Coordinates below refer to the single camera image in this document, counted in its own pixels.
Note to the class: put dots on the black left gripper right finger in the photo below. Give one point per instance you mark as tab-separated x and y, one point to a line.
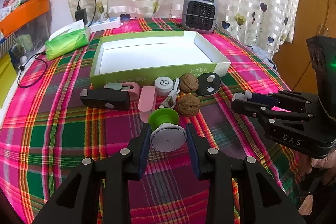
261	200

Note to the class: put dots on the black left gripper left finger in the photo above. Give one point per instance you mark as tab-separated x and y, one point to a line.
76	199

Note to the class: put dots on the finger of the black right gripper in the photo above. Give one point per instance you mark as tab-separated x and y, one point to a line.
274	113
288	100

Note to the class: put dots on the walnut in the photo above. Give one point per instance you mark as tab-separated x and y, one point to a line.
188	105
188	83

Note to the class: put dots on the green white suction knob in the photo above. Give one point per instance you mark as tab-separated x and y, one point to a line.
167	135

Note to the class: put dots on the pink tape dispenser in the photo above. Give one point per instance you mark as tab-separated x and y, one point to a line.
132	88

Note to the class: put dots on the small white knob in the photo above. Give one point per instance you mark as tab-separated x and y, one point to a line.
247	95

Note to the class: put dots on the right hand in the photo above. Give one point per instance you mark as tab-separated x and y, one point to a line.
325	163

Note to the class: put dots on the wooden cabinet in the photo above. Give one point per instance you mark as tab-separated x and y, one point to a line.
314	17

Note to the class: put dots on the plaid tablecloth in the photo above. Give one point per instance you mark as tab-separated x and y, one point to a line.
47	131

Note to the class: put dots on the white round jar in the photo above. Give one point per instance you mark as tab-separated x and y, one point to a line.
163	85

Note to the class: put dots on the black rectangular box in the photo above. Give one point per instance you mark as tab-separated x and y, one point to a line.
105	99

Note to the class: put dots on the grey mini heater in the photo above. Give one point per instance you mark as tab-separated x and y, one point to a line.
199	15

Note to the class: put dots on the pink flat clip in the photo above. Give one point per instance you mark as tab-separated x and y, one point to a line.
146	104

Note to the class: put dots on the green white cardboard tray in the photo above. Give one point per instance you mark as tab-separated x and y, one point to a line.
142	57

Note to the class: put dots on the yellow box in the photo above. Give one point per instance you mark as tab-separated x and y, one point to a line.
7	77

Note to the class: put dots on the green tissue pack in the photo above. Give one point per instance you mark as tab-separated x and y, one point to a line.
67	39

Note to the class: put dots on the white power strip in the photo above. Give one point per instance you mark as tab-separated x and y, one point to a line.
101	25

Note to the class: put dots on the orange lid storage bin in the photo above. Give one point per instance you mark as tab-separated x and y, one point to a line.
25	30

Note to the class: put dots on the black charger adapter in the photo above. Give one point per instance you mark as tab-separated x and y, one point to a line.
81	14

